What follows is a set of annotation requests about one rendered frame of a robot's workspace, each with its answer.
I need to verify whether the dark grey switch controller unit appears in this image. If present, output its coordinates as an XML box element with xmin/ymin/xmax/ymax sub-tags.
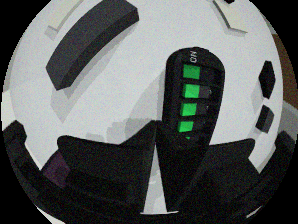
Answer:
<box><xmin>162</xmin><ymin>47</ymin><xmax>225</xmax><ymax>145</ymax></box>

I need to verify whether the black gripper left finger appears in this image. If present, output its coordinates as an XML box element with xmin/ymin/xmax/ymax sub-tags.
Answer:
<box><xmin>57</xmin><ymin>120</ymin><xmax>157</xmax><ymax>213</ymax></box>

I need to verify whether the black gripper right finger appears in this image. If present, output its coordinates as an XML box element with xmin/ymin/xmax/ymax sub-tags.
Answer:
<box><xmin>156</xmin><ymin>120</ymin><xmax>255</xmax><ymax>212</ymax></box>

